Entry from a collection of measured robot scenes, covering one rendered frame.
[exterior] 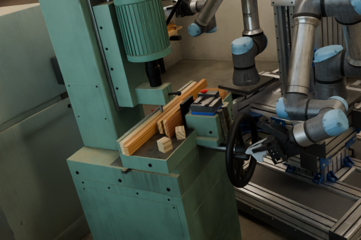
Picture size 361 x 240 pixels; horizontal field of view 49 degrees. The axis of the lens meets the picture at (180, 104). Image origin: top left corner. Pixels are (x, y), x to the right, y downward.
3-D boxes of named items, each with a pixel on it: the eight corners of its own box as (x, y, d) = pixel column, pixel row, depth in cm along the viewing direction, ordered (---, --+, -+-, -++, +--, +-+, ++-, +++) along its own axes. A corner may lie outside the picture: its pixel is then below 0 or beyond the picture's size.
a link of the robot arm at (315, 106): (314, 93, 134) (305, 106, 125) (349, 94, 128) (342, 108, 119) (315, 114, 137) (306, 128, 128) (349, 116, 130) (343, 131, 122)
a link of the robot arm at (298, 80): (290, -21, 138) (271, 116, 132) (322, -24, 132) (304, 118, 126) (299, -6, 148) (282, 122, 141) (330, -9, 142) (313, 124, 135)
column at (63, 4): (120, 152, 170) (73, -19, 142) (82, 147, 181) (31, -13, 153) (149, 128, 187) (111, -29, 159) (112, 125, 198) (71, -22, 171)
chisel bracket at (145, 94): (166, 109, 157) (162, 89, 154) (138, 107, 164) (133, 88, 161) (175, 101, 163) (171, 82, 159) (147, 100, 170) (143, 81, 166)
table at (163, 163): (192, 179, 134) (189, 164, 132) (122, 167, 150) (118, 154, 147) (252, 104, 181) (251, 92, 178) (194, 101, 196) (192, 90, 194)
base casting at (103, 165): (180, 198, 147) (176, 178, 144) (70, 176, 176) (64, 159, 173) (227, 139, 181) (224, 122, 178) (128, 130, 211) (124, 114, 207)
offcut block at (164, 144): (166, 146, 146) (164, 136, 145) (173, 148, 144) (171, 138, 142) (158, 150, 144) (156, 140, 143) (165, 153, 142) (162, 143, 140)
